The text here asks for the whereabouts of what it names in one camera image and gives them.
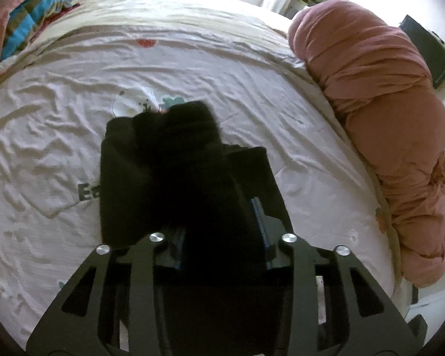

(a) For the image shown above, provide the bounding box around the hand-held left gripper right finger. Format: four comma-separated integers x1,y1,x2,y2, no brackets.
249,196,419,356

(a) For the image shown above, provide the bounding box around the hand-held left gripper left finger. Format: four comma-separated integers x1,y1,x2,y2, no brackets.
26,226,188,356

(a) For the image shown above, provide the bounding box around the black garment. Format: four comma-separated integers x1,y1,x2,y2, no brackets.
98,100,295,356

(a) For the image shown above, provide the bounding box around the rolled pink duvet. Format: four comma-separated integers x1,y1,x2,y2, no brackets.
287,0,445,289

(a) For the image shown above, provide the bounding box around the white printed quilt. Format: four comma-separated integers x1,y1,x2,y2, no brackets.
0,0,405,349

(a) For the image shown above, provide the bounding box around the black box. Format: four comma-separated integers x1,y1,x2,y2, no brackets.
398,15,445,90

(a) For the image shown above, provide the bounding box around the blue brown striped cloth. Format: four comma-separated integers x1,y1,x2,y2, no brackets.
0,0,78,62

